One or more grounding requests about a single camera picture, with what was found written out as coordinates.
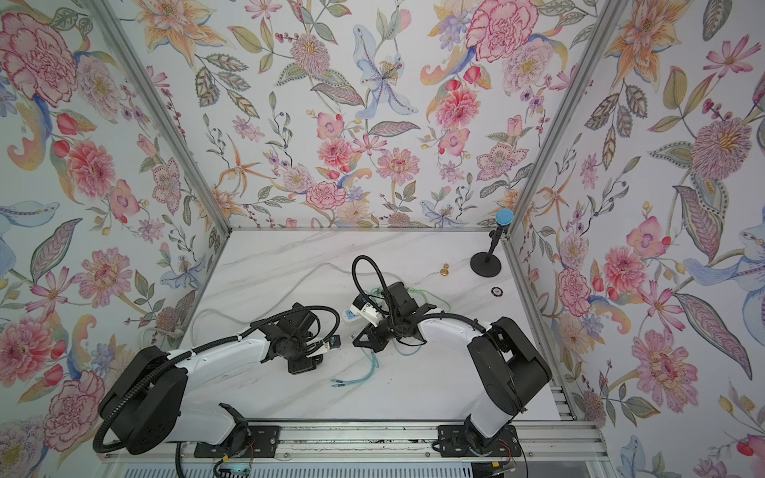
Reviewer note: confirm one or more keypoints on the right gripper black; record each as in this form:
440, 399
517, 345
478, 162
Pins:
375, 341

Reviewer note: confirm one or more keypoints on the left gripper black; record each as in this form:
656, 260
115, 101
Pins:
309, 365

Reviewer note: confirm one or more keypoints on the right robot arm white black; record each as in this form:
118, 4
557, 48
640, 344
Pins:
511, 370

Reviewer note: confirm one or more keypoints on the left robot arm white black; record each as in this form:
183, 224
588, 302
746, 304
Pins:
152, 401

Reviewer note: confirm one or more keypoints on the blue microphone on black stand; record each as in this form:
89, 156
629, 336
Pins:
486, 264

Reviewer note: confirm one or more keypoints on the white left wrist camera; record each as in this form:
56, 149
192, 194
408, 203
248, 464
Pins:
332, 344

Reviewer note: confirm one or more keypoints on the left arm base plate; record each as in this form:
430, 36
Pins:
258, 441

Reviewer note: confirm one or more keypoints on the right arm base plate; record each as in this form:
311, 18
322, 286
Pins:
464, 441

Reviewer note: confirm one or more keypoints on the aluminium rail front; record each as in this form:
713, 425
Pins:
334, 440

